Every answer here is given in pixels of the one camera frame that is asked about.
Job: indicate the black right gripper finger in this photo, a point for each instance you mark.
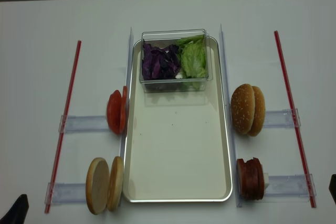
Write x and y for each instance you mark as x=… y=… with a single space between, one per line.
x=332 y=186

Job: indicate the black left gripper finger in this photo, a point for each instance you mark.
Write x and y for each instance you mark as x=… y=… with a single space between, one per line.
x=17 y=212

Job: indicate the bun half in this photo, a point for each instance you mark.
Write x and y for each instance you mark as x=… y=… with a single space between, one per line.
x=97 y=183
x=115 y=184

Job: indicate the clear track behind meat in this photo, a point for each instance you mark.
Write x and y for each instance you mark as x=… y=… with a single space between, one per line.
x=283 y=189

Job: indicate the rear meat patty slices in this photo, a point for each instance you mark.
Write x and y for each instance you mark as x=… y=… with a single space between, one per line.
x=255 y=183

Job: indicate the front meat patty slice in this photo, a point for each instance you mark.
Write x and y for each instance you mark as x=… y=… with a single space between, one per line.
x=242 y=175

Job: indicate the clear track behind tomato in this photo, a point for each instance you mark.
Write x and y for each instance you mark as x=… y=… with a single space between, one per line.
x=79 y=124

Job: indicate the front tomato slice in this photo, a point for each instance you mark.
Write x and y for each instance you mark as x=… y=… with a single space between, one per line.
x=113 y=112

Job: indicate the tomato slice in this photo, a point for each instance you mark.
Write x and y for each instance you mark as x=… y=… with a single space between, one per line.
x=113 y=112
x=123 y=109

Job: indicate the rear tomato slice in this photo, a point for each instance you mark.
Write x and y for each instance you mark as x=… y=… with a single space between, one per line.
x=123 y=109

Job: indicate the green lettuce leaves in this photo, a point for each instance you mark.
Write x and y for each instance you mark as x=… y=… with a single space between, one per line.
x=192 y=56

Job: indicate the clear track behind bottom buns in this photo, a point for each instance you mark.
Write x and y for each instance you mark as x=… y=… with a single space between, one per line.
x=65 y=193

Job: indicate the white pusher block lower right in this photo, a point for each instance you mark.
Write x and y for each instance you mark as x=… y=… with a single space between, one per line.
x=266 y=180

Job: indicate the clear track behind sesame buns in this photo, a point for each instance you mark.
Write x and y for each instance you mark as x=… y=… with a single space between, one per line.
x=288 y=118

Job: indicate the rear sesame top bun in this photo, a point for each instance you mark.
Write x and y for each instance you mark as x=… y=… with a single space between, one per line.
x=260 y=112

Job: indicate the sesame bun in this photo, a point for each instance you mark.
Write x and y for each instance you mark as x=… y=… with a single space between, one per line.
x=243 y=108
x=260 y=112

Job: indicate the front sesame top bun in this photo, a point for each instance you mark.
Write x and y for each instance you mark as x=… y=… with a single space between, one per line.
x=243 y=108

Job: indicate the clear plastic salad container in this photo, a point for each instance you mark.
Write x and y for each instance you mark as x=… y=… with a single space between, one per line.
x=162 y=39

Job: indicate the purple cabbage leaves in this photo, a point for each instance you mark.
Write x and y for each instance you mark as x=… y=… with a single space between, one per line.
x=160 y=63

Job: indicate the left red rail strip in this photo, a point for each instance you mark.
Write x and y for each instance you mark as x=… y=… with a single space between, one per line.
x=66 y=109

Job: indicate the red rail strip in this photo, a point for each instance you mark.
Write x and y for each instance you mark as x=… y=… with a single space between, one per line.
x=312 y=197
x=66 y=109

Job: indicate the right red rail strip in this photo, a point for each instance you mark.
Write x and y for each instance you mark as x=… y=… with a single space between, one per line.
x=312 y=197

